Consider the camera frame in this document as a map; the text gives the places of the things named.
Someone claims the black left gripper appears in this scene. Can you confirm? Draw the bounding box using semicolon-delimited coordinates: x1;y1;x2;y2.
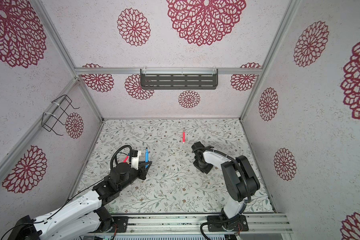
119;160;152;192

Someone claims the blue highlighter pen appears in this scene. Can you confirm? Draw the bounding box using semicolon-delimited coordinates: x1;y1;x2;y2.
145;147;149;169

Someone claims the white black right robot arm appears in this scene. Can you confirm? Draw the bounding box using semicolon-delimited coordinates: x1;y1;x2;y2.
192;142;261;220

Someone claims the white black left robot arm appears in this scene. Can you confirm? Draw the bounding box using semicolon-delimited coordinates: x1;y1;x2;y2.
7;161;152;240

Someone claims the pink highlighter on table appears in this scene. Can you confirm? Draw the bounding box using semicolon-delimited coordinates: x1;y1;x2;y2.
123;155;129;163

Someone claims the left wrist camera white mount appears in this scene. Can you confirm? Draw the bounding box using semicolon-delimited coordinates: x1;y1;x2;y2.
130;150;142;170

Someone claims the dark grey wall shelf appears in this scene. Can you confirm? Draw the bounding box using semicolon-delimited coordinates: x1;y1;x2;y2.
140;69;219;90

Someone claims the black wire wall basket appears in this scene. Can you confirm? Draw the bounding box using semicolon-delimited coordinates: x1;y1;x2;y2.
41;95;80;136

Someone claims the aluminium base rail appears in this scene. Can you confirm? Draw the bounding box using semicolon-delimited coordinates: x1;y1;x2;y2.
40;212;292;240

